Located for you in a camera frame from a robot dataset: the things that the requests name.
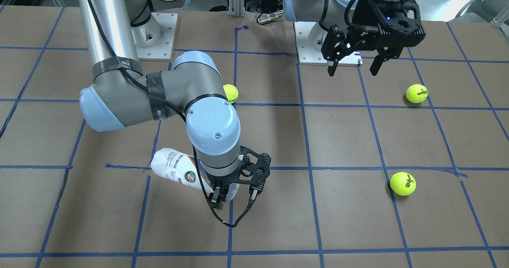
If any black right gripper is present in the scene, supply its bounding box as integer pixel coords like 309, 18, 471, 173
207, 146, 271, 210

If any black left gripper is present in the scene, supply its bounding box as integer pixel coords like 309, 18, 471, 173
321, 0, 426, 76

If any white blue tennis ball can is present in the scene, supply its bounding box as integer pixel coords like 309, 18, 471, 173
151, 145, 240, 195

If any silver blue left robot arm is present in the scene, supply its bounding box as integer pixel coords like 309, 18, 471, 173
283, 0, 426, 76

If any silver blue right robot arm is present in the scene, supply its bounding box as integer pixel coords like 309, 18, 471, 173
79, 0, 270, 208

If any yellow tennis ball near base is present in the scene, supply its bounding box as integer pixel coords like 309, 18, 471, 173
223, 84, 239, 104

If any yellow tennis ball front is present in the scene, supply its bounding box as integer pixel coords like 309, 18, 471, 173
390, 172, 416, 196

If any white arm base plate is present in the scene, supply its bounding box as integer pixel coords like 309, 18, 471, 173
131, 13, 178, 61
293, 21, 363, 66

